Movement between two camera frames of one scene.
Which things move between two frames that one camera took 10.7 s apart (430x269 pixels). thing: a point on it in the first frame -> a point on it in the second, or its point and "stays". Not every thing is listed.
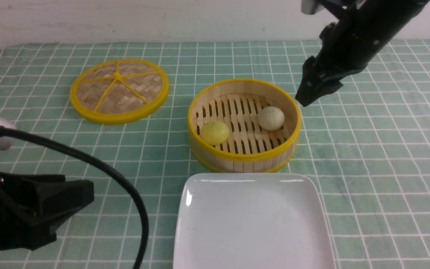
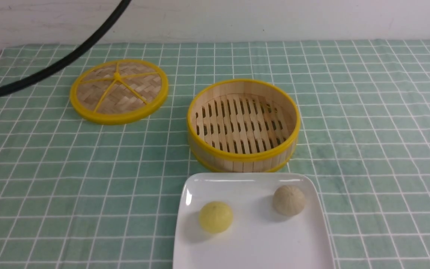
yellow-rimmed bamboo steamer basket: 251,148 stays
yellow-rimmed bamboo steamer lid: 118,91 stays
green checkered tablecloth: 382,144 stays
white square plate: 250,220 stays
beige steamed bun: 271,118 -> 288,200
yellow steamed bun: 214,132 -> 216,216
